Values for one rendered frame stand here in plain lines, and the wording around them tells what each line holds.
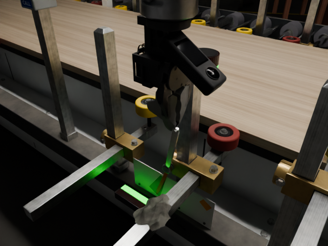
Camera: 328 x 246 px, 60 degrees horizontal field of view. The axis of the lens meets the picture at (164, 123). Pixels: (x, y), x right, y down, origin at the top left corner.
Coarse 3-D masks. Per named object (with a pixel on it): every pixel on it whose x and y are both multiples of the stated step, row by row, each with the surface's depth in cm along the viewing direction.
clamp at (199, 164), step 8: (176, 152) 71; (176, 160) 68; (200, 160) 68; (176, 168) 69; (184, 168) 67; (192, 168) 66; (200, 168) 66; (208, 168) 66; (200, 176) 65; (208, 176) 64; (216, 176) 64; (200, 184) 66; (208, 184) 64; (216, 184) 65; (208, 192) 66
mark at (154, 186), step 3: (159, 177) 75; (156, 180) 77; (159, 180) 76; (153, 183) 78; (156, 183) 78; (159, 183) 77; (150, 186) 80; (153, 186) 79; (156, 186) 78; (162, 186) 76; (153, 189) 80; (156, 189) 79; (162, 189) 77; (159, 192) 79; (159, 195) 79
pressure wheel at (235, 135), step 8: (208, 128) 73; (216, 128) 73; (224, 128) 72; (232, 128) 73; (208, 136) 71; (216, 136) 70; (224, 136) 70; (232, 136) 70; (208, 144) 72; (216, 144) 70; (224, 144) 69; (232, 144) 69
